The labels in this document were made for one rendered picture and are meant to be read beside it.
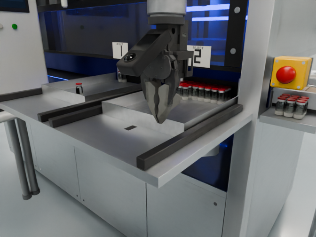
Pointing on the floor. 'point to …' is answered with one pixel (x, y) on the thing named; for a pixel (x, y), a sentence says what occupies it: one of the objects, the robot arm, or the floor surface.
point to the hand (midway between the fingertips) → (157, 118)
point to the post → (253, 139)
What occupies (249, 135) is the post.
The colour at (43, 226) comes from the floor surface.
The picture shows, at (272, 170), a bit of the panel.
